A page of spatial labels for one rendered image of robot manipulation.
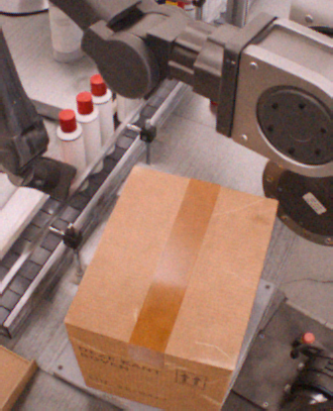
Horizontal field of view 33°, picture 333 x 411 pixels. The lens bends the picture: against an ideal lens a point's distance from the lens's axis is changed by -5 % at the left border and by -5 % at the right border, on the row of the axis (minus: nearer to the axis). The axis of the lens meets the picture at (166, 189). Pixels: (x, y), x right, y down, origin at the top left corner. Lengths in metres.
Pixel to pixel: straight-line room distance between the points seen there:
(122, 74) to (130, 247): 0.30
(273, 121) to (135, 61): 0.16
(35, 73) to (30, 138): 0.61
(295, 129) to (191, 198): 0.38
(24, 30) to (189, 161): 0.68
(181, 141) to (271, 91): 0.86
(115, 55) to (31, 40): 1.06
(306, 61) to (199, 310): 0.39
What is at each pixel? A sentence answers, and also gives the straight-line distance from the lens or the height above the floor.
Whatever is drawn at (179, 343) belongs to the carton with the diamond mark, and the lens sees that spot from 0.77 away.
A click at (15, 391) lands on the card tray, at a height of 0.86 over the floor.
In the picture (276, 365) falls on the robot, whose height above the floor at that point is 0.26.
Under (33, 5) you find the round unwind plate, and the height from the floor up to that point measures 0.89.
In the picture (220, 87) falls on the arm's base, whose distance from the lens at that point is 0.56.
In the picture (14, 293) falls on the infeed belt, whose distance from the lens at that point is 1.11.
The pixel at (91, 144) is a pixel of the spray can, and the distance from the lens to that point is 1.18.
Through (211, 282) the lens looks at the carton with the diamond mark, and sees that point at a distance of 0.81.
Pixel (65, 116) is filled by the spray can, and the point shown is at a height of 1.08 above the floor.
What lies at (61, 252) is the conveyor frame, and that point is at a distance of 1.15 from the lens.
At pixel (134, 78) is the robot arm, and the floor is 1.43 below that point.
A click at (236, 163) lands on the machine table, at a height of 0.83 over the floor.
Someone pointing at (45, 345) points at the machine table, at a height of 0.83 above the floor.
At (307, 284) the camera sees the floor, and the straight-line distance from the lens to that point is 2.17.
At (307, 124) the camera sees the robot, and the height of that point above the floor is 1.46.
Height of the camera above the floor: 1.82
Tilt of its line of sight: 50 degrees down
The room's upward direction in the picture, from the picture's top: 1 degrees clockwise
